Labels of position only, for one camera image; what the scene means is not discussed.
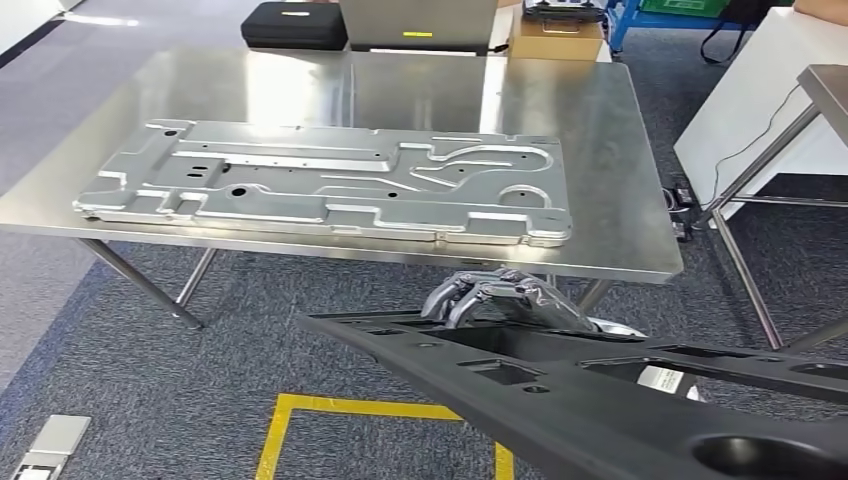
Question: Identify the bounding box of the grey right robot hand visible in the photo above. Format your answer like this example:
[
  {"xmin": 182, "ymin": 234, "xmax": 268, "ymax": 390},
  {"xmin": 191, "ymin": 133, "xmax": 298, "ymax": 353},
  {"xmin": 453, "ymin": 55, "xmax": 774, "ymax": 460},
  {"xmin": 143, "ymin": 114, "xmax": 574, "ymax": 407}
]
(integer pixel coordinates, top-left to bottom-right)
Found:
[{"xmin": 420, "ymin": 266, "xmax": 598, "ymax": 336}]

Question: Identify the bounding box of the black plastic panel part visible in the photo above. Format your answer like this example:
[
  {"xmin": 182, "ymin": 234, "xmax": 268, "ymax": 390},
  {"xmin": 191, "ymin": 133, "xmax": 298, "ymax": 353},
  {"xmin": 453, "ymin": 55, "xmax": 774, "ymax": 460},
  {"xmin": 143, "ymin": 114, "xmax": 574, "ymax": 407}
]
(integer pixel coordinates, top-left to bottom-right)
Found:
[{"xmin": 294, "ymin": 307, "xmax": 848, "ymax": 480}]

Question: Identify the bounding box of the stainless steel workbench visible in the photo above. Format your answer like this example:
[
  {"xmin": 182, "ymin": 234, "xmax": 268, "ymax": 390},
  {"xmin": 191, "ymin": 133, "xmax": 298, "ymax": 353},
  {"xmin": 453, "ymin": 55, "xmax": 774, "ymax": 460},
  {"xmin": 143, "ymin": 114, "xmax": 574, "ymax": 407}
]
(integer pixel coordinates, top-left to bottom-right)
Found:
[{"xmin": 0, "ymin": 46, "xmax": 685, "ymax": 331}]

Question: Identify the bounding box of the black power adapter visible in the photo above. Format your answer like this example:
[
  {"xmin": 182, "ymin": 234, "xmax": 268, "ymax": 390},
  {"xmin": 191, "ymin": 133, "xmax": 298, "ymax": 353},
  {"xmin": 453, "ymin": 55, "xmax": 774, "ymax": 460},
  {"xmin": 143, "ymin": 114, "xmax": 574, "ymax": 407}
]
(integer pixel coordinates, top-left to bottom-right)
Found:
[{"xmin": 662, "ymin": 173, "xmax": 698, "ymax": 243}]

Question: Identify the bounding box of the large stamped metal panel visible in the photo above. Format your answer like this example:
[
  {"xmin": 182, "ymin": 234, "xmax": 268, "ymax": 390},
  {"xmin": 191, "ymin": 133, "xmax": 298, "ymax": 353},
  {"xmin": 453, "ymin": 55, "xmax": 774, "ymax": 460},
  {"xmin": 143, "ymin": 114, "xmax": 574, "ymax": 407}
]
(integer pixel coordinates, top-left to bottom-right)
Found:
[{"xmin": 72, "ymin": 119, "xmax": 575, "ymax": 249}]

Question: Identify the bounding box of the brown cardboard box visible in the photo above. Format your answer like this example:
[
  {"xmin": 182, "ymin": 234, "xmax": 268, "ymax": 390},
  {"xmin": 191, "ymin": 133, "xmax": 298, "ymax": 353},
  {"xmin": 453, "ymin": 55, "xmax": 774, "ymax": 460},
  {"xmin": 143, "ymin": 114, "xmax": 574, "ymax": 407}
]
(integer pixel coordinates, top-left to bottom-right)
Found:
[
  {"xmin": 508, "ymin": 7, "xmax": 606, "ymax": 62},
  {"xmin": 791, "ymin": 0, "xmax": 848, "ymax": 19}
]

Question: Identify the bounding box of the black handheld controller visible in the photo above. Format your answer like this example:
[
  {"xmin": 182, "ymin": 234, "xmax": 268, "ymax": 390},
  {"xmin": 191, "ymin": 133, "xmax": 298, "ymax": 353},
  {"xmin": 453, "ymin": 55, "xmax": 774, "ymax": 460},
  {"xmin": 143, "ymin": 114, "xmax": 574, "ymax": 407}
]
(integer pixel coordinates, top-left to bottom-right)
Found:
[{"xmin": 521, "ymin": 0, "xmax": 608, "ymax": 25}]

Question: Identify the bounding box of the white table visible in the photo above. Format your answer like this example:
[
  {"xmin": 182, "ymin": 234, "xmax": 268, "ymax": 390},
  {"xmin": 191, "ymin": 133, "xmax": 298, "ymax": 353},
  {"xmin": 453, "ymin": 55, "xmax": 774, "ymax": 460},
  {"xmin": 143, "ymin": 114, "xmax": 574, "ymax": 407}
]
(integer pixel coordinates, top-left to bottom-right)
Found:
[{"xmin": 673, "ymin": 6, "xmax": 848, "ymax": 221}]

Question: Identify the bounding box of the grey laptop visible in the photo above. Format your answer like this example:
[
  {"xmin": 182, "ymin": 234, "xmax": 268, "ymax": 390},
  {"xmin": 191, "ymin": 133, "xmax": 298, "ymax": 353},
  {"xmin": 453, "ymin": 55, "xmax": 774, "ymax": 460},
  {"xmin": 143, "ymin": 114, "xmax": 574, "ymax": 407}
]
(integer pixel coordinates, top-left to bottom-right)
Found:
[{"xmin": 337, "ymin": 0, "xmax": 500, "ymax": 56}]

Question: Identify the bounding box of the blue storage rack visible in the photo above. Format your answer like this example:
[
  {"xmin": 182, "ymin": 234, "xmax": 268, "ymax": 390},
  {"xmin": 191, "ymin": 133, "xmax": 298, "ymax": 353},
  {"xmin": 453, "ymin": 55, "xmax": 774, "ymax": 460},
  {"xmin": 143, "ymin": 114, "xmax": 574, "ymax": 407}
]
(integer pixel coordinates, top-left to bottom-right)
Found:
[{"xmin": 606, "ymin": 0, "xmax": 753, "ymax": 54}]

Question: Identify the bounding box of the green plastic crate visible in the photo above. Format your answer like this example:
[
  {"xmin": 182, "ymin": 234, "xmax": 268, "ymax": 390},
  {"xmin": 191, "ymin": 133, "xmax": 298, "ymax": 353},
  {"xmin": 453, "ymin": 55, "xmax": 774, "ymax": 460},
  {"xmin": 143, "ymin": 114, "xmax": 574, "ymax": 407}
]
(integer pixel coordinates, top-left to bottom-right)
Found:
[{"xmin": 639, "ymin": 0, "xmax": 730, "ymax": 19}]

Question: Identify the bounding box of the black zip case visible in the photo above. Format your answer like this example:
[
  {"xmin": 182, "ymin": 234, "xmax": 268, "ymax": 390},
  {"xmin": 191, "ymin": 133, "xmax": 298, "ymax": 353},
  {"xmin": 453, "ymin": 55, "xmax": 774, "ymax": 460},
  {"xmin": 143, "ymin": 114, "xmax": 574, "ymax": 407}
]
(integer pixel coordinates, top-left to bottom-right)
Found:
[{"xmin": 239, "ymin": 1, "xmax": 350, "ymax": 52}]

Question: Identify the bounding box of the black bag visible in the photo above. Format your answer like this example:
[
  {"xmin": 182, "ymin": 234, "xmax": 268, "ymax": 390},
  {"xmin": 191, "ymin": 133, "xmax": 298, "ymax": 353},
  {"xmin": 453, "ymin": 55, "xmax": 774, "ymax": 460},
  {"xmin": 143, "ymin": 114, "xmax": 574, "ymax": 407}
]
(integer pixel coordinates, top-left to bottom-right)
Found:
[{"xmin": 700, "ymin": 0, "xmax": 796, "ymax": 66}]

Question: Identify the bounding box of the small steel table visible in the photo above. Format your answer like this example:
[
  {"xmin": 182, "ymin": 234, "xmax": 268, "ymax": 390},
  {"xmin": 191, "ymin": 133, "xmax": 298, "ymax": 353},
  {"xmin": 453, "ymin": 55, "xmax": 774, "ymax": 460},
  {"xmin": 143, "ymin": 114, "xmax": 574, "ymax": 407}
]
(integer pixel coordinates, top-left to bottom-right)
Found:
[{"xmin": 692, "ymin": 64, "xmax": 848, "ymax": 354}]

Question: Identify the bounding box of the silver floor outlet cover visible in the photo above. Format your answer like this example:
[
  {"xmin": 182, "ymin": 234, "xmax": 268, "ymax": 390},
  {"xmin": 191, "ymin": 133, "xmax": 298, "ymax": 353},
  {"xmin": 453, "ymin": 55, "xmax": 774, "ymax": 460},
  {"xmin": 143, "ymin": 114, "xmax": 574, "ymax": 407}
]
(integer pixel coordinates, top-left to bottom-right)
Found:
[{"xmin": 6, "ymin": 415, "xmax": 93, "ymax": 480}]

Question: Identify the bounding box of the thin black cable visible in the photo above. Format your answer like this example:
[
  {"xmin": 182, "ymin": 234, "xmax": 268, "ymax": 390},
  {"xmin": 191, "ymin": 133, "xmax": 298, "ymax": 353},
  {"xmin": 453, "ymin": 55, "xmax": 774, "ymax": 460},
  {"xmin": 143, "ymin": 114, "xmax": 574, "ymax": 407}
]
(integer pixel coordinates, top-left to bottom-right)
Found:
[{"xmin": 702, "ymin": 82, "xmax": 804, "ymax": 208}]

